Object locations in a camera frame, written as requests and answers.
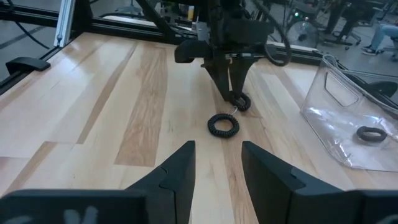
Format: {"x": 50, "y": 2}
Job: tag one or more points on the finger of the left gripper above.
{"x": 241, "y": 71}
{"x": 219, "y": 74}

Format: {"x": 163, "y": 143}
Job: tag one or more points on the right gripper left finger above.
{"x": 174, "y": 186}

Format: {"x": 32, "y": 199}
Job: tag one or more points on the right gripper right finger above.
{"x": 280, "y": 193}

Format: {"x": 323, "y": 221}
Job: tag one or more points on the round floor fan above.
{"x": 303, "y": 32}

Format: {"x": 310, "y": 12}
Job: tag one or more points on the clear plastic bin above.
{"x": 335, "y": 124}

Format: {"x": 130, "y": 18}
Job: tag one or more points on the black office chair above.
{"x": 342, "y": 31}

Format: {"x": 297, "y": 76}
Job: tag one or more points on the person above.
{"x": 382, "y": 34}

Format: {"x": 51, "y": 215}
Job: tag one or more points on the black rounded clamp block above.
{"x": 28, "y": 63}

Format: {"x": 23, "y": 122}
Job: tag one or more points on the silver aluminium extrusion post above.
{"x": 65, "y": 21}

